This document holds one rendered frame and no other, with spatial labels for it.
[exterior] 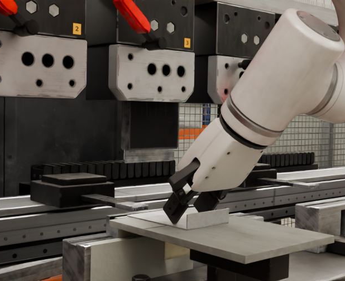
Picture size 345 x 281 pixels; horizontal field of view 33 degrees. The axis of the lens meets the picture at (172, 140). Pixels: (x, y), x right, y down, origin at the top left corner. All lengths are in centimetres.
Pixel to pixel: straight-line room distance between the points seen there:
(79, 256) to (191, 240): 18
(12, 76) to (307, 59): 35
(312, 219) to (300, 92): 57
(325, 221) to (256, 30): 44
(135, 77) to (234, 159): 19
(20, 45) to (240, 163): 32
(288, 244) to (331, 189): 102
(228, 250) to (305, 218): 57
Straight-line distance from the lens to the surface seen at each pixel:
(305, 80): 70
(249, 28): 103
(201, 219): 82
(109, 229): 90
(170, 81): 89
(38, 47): 76
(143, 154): 91
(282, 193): 157
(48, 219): 110
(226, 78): 97
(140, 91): 85
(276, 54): 69
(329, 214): 127
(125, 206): 97
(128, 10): 80
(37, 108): 139
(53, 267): 293
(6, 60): 74
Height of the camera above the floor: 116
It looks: 3 degrees down
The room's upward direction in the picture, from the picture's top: 1 degrees clockwise
